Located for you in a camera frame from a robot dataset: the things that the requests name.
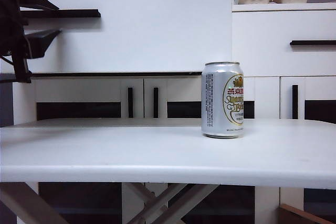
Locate brown wooden board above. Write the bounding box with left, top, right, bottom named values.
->
left=278, top=202, right=336, bottom=224

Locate brown table leg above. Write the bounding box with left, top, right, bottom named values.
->
left=0, top=182, right=69, bottom=224

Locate silver beer can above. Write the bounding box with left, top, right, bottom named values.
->
left=201, top=61, right=245, bottom=139

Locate black vertical door handle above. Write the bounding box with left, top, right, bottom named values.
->
left=292, top=84, right=299, bottom=119
left=153, top=87, right=159, bottom=119
left=128, top=87, right=134, bottom=118

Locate white sideboard cabinet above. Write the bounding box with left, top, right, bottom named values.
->
left=12, top=3, right=336, bottom=224

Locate black horizontal drawer handle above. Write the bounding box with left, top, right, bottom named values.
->
left=19, top=9, right=101, bottom=18
left=290, top=40, right=336, bottom=46

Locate white crossed table leg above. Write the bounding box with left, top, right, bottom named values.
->
left=130, top=183, right=218, bottom=224
left=123, top=182, right=174, bottom=224

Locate white cabinet door dark window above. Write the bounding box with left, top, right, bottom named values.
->
left=144, top=76, right=280, bottom=224
left=279, top=76, right=336, bottom=224
left=13, top=77, right=144, bottom=224

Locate white cabinet drawer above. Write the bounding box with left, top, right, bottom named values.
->
left=0, top=0, right=232, bottom=77
left=232, top=10, right=336, bottom=77

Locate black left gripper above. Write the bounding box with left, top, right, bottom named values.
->
left=0, top=0, right=62, bottom=83

